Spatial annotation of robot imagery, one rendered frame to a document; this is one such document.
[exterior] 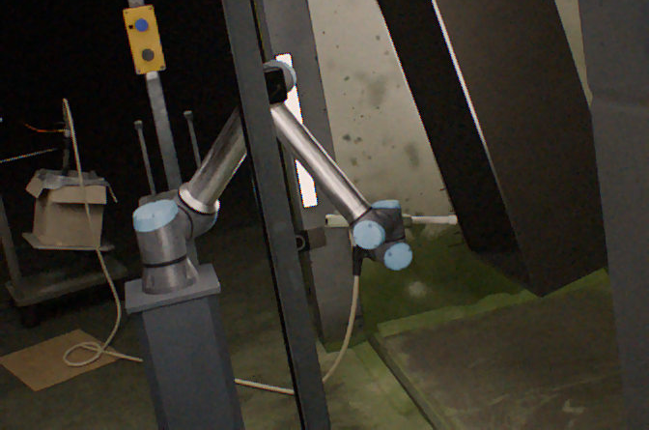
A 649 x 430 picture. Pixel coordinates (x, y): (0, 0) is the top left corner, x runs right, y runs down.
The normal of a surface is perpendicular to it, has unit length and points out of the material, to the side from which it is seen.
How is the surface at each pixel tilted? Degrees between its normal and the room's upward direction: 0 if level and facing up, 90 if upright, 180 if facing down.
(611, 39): 90
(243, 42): 90
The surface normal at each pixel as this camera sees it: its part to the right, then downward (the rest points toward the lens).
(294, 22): 0.20, 0.18
